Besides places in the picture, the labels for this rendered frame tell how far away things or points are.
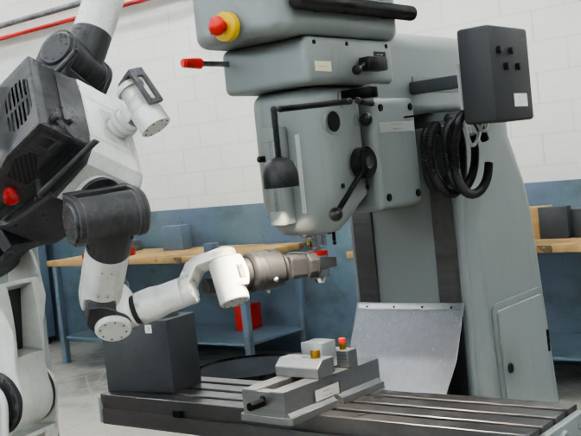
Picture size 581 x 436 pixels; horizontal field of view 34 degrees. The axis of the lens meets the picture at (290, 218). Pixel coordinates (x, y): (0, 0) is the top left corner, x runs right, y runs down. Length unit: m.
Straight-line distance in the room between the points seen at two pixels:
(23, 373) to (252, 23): 0.91
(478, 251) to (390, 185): 0.34
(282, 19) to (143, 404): 1.05
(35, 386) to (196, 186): 6.05
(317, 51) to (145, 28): 6.58
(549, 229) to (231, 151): 3.02
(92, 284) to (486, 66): 0.96
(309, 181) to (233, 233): 5.90
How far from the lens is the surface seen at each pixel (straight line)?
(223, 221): 8.01
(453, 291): 2.43
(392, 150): 2.24
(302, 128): 2.07
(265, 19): 1.97
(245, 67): 2.11
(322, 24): 2.05
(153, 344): 2.49
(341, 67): 2.10
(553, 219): 5.90
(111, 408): 2.60
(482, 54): 2.17
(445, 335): 2.42
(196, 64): 2.06
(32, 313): 2.27
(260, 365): 4.44
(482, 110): 2.16
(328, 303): 7.44
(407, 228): 2.48
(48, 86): 2.00
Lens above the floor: 1.46
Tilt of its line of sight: 3 degrees down
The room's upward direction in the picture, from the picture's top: 6 degrees counter-clockwise
